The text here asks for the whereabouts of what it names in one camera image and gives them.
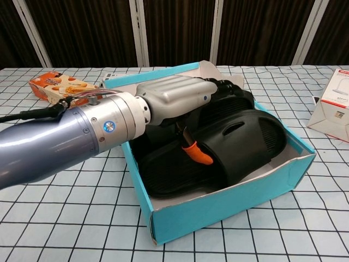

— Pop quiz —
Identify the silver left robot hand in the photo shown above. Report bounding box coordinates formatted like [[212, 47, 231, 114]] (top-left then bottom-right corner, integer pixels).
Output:
[[135, 75, 248, 166]]

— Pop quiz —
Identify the black rubber slipper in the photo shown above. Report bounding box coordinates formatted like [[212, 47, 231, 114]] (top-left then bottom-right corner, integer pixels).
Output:
[[137, 109, 288, 200], [129, 86, 256, 162]]

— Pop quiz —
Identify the light blue shoe box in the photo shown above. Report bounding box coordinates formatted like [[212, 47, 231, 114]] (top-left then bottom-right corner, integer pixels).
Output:
[[105, 60, 317, 245]]

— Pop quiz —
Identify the orange biscuit box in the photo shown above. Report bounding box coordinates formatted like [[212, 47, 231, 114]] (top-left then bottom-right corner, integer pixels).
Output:
[[29, 71, 100, 106]]

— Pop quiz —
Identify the white desk lamp box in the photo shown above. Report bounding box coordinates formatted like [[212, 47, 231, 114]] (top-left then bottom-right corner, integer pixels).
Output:
[[305, 68, 349, 143]]

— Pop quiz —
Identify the black folding screen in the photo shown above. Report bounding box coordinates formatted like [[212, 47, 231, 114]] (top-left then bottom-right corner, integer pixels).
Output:
[[0, 0, 349, 69]]

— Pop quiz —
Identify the blue checkered tablecloth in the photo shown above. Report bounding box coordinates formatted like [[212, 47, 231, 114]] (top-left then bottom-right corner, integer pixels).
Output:
[[0, 64, 349, 262]]

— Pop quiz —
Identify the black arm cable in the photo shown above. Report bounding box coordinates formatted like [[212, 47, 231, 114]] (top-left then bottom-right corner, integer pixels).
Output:
[[0, 101, 69, 123]]

